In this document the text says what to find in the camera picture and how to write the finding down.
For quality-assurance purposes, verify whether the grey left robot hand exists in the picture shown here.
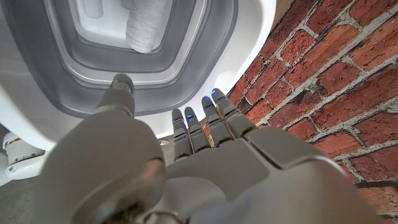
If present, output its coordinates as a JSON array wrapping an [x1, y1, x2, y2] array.
[[34, 73, 384, 224]]

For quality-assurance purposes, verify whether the white thread spool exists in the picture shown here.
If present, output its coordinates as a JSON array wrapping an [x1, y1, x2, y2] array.
[[125, 0, 167, 54]]

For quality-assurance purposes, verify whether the white grey collapsible bucket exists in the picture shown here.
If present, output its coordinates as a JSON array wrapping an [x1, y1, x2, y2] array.
[[0, 0, 277, 152]]

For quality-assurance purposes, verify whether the red brick print backdrop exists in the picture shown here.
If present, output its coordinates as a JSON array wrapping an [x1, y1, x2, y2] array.
[[203, 0, 398, 224]]

